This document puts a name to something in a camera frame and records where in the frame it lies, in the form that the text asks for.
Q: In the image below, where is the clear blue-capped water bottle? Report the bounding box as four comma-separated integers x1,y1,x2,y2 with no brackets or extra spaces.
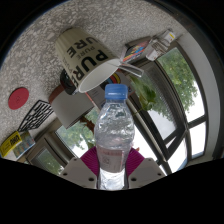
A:
93,83,135,191

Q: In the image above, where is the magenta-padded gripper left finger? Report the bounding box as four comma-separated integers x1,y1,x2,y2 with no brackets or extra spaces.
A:
59,146,101,189

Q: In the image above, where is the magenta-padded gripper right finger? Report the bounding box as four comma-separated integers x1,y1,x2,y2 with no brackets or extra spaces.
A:
126,147,167,189

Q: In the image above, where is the long yellow box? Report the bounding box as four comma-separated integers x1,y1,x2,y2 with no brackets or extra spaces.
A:
0,130,23,158

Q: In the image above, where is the black colourful-print booklet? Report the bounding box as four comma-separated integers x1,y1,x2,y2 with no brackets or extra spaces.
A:
119,36,153,64

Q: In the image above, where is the clear plastic packet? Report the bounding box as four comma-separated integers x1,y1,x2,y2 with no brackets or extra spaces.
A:
144,29,176,62

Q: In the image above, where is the light blue patterned box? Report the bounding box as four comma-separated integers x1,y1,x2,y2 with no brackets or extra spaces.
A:
12,131,36,160

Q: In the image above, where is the black lattice trivet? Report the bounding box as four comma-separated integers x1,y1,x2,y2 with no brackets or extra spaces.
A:
17,99,54,133

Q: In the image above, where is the dark-framed window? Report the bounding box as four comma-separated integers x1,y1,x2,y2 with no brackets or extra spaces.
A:
24,41,208,176

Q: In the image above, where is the flat round red coaster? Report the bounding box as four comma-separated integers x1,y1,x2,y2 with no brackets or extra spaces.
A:
7,87,30,111

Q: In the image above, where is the cream mug with black lettering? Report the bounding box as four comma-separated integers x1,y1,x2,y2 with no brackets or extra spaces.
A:
54,27,121,96

